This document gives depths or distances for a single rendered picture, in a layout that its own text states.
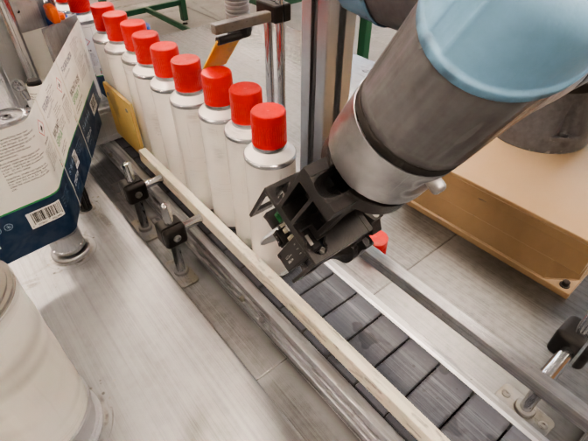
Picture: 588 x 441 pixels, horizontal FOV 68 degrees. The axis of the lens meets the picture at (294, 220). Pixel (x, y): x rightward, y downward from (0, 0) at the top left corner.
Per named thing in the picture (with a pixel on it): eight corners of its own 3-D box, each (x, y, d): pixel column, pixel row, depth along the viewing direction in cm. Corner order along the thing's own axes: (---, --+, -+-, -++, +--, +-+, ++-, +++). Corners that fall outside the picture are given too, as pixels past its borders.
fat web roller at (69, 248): (46, 248, 55) (-26, 114, 43) (82, 233, 57) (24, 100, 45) (58, 269, 52) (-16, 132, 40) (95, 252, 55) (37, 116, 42)
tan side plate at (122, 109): (116, 132, 73) (101, 81, 67) (120, 131, 74) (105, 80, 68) (142, 158, 68) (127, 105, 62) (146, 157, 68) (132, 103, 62)
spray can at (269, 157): (244, 262, 53) (227, 109, 40) (276, 241, 56) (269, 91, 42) (273, 286, 51) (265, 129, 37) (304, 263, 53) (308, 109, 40)
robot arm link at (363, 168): (414, 57, 28) (493, 157, 27) (379, 101, 32) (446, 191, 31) (328, 89, 25) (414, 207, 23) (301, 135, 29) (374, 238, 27)
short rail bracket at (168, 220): (166, 270, 59) (146, 202, 51) (185, 261, 60) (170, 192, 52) (178, 285, 57) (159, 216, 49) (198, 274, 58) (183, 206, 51)
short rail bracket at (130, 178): (132, 228, 65) (109, 161, 57) (170, 211, 68) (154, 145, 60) (142, 240, 63) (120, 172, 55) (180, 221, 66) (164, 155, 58)
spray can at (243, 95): (232, 228, 58) (213, 80, 44) (269, 220, 59) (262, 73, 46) (242, 255, 54) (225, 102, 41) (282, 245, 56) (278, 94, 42)
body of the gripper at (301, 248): (245, 214, 38) (287, 139, 28) (318, 178, 42) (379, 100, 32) (292, 289, 37) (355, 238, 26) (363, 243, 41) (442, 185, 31)
